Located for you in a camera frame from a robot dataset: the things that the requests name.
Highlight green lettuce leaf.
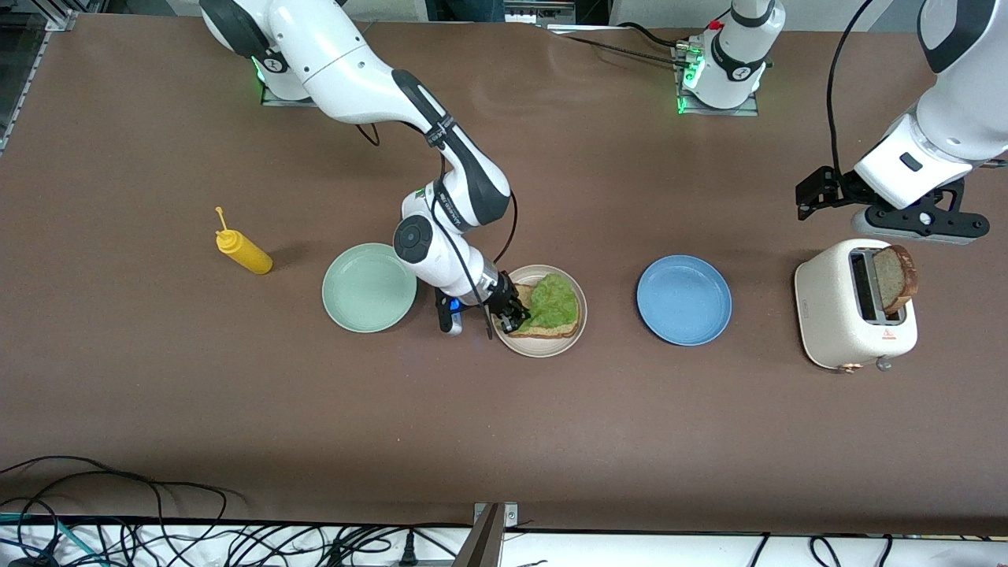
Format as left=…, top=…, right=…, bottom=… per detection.
left=521, top=272, right=580, bottom=330

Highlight brown bread slice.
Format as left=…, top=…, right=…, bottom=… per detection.
left=506, top=276, right=582, bottom=340
left=873, top=244, right=919, bottom=317

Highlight yellow mustard squeeze bottle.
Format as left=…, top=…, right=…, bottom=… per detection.
left=215, top=206, right=274, bottom=276

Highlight beige plate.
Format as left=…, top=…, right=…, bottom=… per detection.
left=490, top=265, right=588, bottom=358

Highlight mint green plate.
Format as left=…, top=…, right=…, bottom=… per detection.
left=321, top=243, right=418, bottom=333

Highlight blue plate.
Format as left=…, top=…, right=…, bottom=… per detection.
left=636, top=254, right=733, bottom=347

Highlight white toaster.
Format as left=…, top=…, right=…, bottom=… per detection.
left=794, top=239, right=919, bottom=373

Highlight grey metal box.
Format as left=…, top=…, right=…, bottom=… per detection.
left=506, top=0, right=577, bottom=29

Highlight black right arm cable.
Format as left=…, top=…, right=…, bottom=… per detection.
left=429, top=118, right=521, bottom=341

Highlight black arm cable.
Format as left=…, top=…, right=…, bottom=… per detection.
left=429, top=118, right=521, bottom=341
left=825, top=0, right=876, bottom=178

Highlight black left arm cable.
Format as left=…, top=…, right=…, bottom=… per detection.
left=825, top=0, right=876, bottom=178

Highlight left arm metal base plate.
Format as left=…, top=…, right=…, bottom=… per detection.
left=675, top=43, right=761, bottom=117

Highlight grey metal post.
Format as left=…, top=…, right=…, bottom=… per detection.
left=453, top=502, right=521, bottom=567

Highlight black braided cable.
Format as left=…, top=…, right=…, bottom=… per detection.
left=549, top=22, right=694, bottom=70

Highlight tangled black cables bundle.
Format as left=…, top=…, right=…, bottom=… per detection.
left=0, top=472, right=473, bottom=567

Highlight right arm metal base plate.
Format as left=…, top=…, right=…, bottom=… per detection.
left=260, top=77, right=317, bottom=108

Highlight short black cable loops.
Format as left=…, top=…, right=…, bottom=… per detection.
left=748, top=534, right=895, bottom=567

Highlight long black looping cable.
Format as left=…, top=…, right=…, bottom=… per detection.
left=0, top=455, right=229, bottom=552

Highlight teal cable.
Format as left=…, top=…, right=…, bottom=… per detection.
left=0, top=512, right=103, bottom=567

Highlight aluminium rack frame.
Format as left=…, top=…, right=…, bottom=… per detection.
left=0, top=0, right=80, bottom=154

